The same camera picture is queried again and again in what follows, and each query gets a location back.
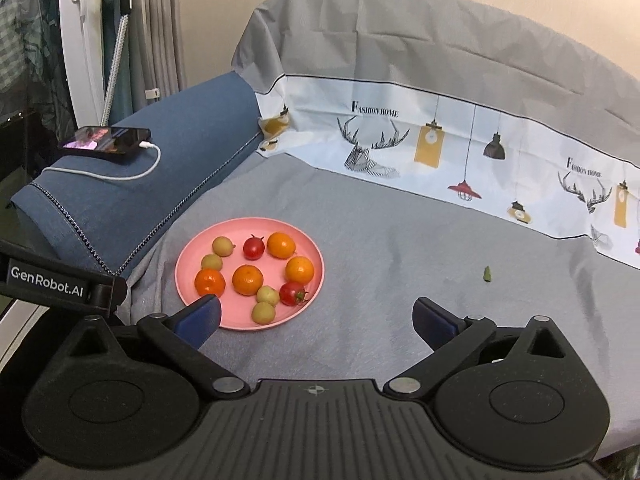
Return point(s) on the red cherry tomato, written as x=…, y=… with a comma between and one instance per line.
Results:
x=254, y=247
x=293, y=293

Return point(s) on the blue sofa armrest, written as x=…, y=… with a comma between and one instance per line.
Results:
x=190, y=120

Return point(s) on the grey curtain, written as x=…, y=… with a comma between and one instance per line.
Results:
x=160, y=35

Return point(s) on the teal curtain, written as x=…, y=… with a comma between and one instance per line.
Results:
x=124, y=92

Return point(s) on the black smartphone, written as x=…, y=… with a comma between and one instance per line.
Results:
x=107, y=142

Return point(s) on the small orange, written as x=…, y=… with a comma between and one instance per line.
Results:
x=300, y=269
x=281, y=245
x=210, y=281
x=247, y=280

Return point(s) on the white window frame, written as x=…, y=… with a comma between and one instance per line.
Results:
x=75, y=50

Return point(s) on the yellow-green small fruit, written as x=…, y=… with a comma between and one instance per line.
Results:
x=223, y=246
x=268, y=295
x=262, y=312
x=212, y=262

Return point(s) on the grey printed sofa cover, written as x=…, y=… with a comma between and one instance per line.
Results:
x=390, y=220

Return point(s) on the black box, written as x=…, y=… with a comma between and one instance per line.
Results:
x=20, y=145

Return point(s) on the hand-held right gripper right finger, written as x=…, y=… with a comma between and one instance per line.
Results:
x=435, y=327

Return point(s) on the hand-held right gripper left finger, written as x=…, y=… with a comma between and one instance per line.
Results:
x=202, y=317

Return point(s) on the pink round plate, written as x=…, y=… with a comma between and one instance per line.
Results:
x=232, y=260

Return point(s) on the small green leaf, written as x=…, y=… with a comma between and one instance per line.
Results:
x=486, y=274

